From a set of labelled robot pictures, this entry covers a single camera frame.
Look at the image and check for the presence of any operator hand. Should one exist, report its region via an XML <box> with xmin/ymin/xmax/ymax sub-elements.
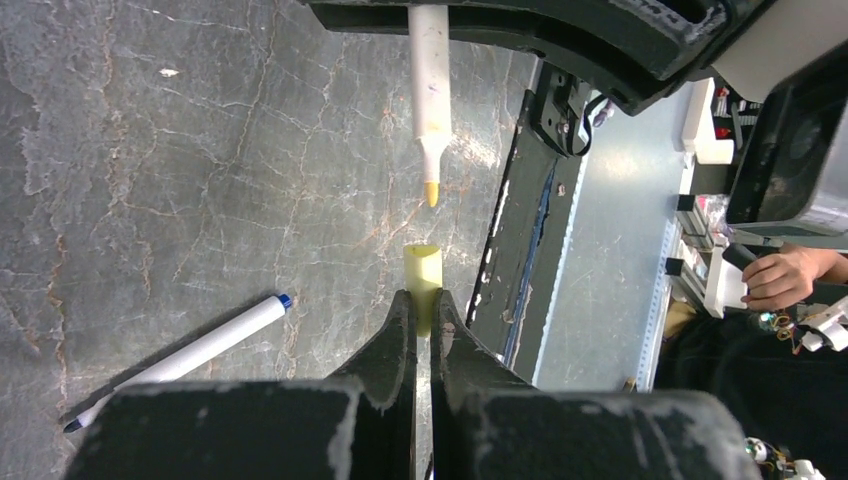
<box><xmin>741</xmin><ymin>244</ymin><xmax>847</xmax><ymax>311</ymax></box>

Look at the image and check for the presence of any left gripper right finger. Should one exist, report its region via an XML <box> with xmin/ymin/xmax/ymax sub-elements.
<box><xmin>431</xmin><ymin>290</ymin><xmax>760</xmax><ymax>479</ymax></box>

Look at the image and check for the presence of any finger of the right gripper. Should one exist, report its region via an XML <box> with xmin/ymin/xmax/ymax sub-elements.
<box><xmin>306</xmin><ymin>0</ymin><xmax>773</xmax><ymax>116</ymax></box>

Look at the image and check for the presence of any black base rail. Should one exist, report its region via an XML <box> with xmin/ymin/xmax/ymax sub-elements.
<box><xmin>466</xmin><ymin>62</ymin><xmax>606</xmax><ymax>380</ymax></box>

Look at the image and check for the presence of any pale yellow pen cap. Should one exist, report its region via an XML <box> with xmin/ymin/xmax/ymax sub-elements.
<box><xmin>403</xmin><ymin>244</ymin><xmax>443</xmax><ymax>338</ymax></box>

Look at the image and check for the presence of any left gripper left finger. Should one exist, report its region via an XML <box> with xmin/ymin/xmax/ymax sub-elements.
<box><xmin>66</xmin><ymin>290</ymin><xmax>417</xmax><ymax>479</ymax></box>

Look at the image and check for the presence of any white pen yellow tip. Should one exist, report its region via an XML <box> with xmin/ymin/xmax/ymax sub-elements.
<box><xmin>407</xmin><ymin>5</ymin><xmax>452</xmax><ymax>207</ymax></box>

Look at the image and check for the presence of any white pen blue end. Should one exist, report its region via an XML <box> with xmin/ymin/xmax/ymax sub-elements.
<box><xmin>63</xmin><ymin>294</ymin><xmax>292</xmax><ymax>434</ymax></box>

